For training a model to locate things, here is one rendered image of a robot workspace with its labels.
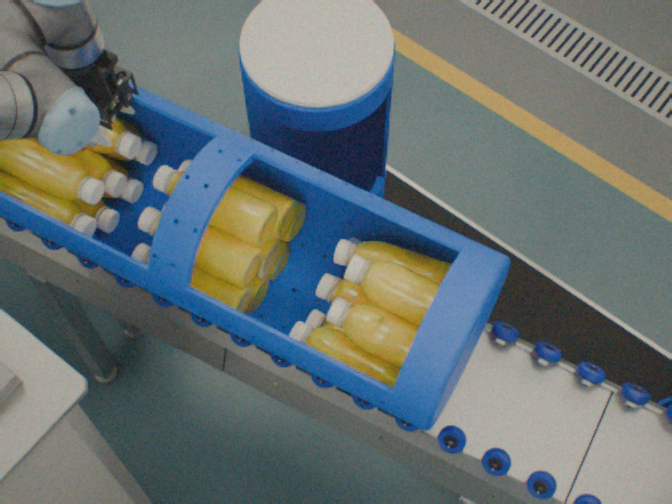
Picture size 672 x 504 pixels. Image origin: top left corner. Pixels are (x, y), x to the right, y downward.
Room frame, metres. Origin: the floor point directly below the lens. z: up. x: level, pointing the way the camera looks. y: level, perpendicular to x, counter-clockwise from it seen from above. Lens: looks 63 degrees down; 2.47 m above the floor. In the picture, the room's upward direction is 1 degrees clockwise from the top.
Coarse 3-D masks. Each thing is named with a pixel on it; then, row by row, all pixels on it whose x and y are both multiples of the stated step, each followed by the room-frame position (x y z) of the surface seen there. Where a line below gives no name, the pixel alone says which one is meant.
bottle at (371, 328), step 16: (352, 304) 0.59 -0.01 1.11; (368, 304) 0.59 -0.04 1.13; (352, 320) 0.56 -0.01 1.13; (368, 320) 0.56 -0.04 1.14; (384, 320) 0.56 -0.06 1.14; (400, 320) 0.56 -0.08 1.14; (352, 336) 0.54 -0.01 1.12; (368, 336) 0.53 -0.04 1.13; (384, 336) 0.53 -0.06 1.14; (400, 336) 0.53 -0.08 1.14; (368, 352) 0.52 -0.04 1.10; (384, 352) 0.51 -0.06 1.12; (400, 352) 0.51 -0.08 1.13; (400, 368) 0.50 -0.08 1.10
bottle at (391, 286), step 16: (368, 272) 0.62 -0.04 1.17; (384, 272) 0.62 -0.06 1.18; (400, 272) 0.62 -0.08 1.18; (368, 288) 0.60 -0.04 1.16; (384, 288) 0.59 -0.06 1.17; (400, 288) 0.59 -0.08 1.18; (416, 288) 0.59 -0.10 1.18; (432, 288) 0.59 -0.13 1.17; (384, 304) 0.58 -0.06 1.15; (400, 304) 0.57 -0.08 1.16; (416, 304) 0.57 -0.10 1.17; (416, 320) 0.55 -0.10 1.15
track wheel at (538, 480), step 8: (536, 472) 0.38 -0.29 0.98; (544, 472) 0.38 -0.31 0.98; (528, 480) 0.37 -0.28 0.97; (536, 480) 0.37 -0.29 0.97; (544, 480) 0.37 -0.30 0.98; (552, 480) 0.37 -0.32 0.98; (528, 488) 0.36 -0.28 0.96; (536, 488) 0.36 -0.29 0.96; (544, 488) 0.36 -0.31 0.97; (552, 488) 0.36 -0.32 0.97; (536, 496) 0.35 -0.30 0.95; (544, 496) 0.35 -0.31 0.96
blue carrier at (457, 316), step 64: (192, 128) 0.84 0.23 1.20; (0, 192) 0.77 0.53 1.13; (192, 192) 0.72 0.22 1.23; (320, 192) 0.81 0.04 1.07; (128, 256) 0.66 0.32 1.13; (192, 256) 0.63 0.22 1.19; (320, 256) 0.74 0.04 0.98; (448, 256) 0.70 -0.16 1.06; (256, 320) 0.56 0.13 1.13; (448, 320) 0.52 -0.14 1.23; (384, 384) 0.46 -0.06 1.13; (448, 384) 0.46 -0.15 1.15
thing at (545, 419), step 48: (0, 240) 0.81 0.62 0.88; (96, 288) 0.72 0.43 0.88; (192, 336) 0.63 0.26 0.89; (480, 336) 0.62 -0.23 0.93; (288, 384) 0.55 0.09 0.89; (480, 384) 0.54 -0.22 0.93; (528, 384) 0.54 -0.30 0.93; (576, 384) 0.54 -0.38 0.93; (384, 432) 0.46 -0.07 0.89; (432, 432) 0.45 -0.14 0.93; (480, 432) 0.46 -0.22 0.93; (528, 432) 0.46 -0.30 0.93; (576, 432) 0.46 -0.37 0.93; (624, 432) 0.46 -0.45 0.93; (432, 480) 0.40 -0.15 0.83; (480, 480) 0.39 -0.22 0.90; (576, 480) 0.38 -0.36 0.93; (624, 480) 0.38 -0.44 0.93
